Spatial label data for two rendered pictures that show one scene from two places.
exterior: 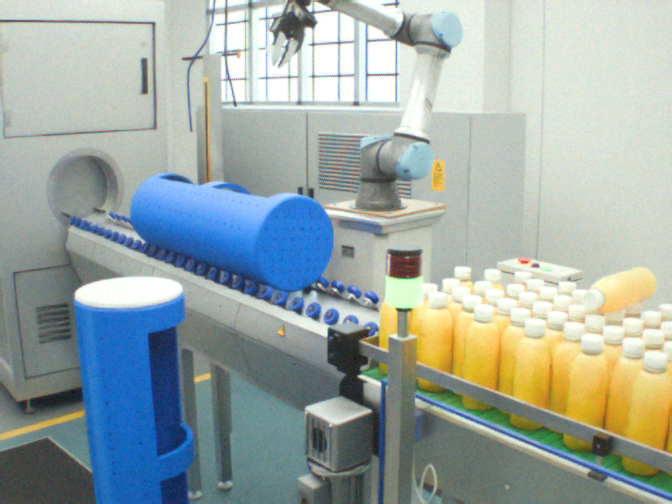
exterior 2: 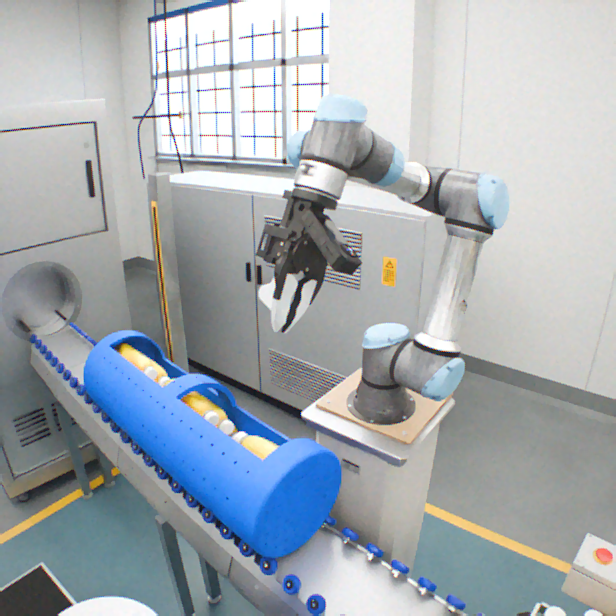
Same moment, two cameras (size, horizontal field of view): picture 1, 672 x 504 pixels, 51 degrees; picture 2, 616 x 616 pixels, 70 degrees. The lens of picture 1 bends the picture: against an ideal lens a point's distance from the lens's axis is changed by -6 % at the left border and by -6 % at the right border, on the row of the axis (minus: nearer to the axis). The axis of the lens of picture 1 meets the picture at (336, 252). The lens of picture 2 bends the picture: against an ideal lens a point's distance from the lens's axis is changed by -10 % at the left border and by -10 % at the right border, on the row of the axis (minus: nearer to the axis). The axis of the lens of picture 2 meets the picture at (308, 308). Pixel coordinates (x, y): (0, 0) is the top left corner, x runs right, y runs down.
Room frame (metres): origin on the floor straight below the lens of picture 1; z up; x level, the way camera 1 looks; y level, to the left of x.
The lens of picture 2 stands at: (1.34, 0.20, 1.92)
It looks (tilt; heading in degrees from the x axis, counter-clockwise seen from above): 23 degrees down; 353
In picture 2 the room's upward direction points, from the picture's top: straight up
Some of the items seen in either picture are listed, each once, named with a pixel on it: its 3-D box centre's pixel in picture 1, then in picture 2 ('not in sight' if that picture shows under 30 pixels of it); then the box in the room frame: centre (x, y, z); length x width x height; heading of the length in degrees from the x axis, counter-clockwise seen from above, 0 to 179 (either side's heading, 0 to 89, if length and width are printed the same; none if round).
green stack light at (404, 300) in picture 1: (404, 289); not in sight; (1.27, -0.12, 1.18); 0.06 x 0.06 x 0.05
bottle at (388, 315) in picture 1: (395, 331); not in sight; (1.61, -0.13, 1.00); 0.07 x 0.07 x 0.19
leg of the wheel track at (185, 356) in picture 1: (189, 425); (177, 572); (2.56, 0.55, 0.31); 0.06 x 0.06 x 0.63; 39
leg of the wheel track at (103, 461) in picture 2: not in sight; (98, 441); (3.42, 1.06, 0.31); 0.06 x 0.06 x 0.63; 39
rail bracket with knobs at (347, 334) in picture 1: (349, 348); not in sight; (1.63, -0.03, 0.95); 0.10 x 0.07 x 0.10; 129
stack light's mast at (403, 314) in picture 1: (403, 292); not in sight; (1.27, -0.12, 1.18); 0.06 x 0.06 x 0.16
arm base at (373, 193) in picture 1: (378, 191); (382, 388); (2.41, -0.14, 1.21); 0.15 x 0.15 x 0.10
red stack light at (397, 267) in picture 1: (404, 264); not in sight; (1.27, -0.12, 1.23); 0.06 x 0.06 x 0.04
